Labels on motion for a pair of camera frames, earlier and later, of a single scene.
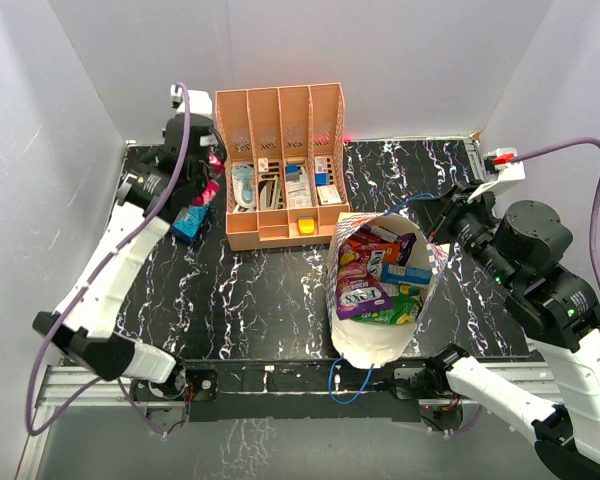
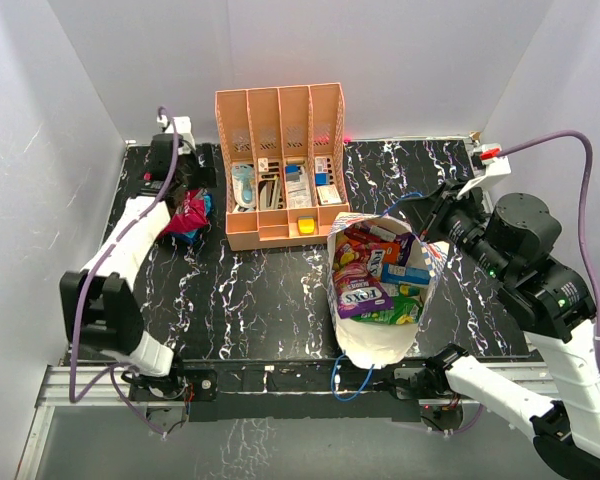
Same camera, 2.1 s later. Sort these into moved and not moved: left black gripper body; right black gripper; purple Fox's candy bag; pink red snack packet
Moved: pink red snack packet
Not moved: purple Fox's candy bag; left black gripper body; right black gripper
